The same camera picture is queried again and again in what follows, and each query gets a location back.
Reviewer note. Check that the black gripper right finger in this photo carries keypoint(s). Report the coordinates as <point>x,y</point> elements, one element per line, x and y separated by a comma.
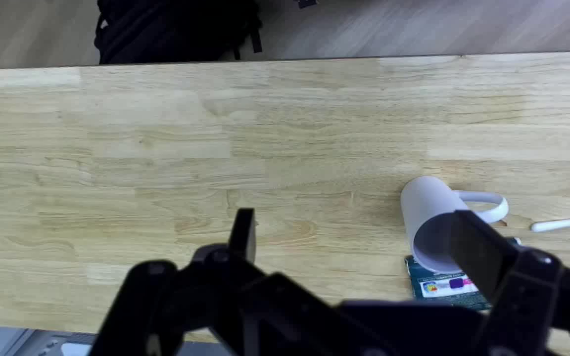
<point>480,251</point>

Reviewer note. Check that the black backpack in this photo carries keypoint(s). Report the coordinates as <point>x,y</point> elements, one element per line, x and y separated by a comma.
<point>173,31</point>

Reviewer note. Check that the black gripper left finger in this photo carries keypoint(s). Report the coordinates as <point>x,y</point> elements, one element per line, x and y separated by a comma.
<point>242,231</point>

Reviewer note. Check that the white ceramic mug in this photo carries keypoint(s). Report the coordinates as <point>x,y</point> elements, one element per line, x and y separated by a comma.
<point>426,205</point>

